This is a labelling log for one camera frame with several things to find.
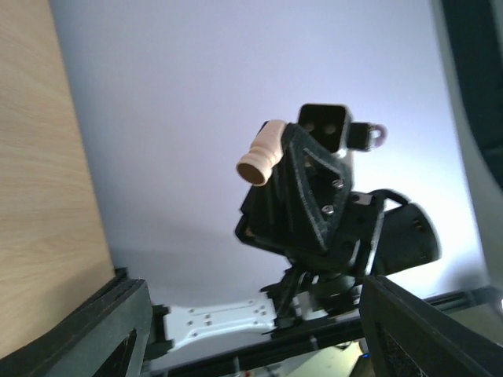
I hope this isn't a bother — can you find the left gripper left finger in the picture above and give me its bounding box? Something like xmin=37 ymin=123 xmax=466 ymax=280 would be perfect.
xmin=1 ymin=280 xmax=152 ymax=376

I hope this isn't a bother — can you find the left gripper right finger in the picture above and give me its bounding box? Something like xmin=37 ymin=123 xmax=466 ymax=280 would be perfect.
xmin=359 ymin=276 xmax=502 ymax=376

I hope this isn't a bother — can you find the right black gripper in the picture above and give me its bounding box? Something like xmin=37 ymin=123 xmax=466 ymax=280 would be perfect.
xmin=235 ymin=123 xmax=386 ymax=275

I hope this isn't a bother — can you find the white chess piece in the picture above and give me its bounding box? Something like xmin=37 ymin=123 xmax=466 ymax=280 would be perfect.
xmin=237 ymin=119 xmax=287 ymax=187

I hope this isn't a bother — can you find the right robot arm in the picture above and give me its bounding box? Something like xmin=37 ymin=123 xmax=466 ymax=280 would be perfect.
xmin=161 ymin=120 xmax=441 ymax=350

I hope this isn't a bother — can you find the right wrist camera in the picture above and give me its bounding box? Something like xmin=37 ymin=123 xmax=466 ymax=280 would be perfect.
xmin=297 ymin=103 xmax=375 ymax=158

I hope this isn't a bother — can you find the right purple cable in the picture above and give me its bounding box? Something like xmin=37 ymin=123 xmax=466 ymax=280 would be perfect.
xmin=369 ymin=122 xmax=389 ymax=147

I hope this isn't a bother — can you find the black aluminium frame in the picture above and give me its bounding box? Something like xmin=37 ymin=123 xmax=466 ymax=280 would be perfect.
xmin=0 ymin=0 xmax=503 ymax=377

